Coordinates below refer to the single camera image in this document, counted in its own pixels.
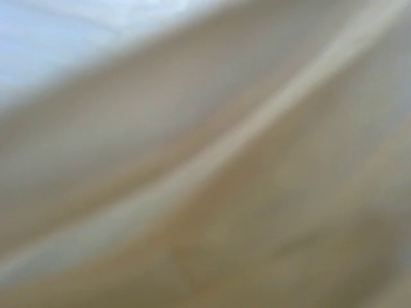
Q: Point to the translucent orange plastic bag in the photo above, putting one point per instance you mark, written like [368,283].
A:
[256,154]

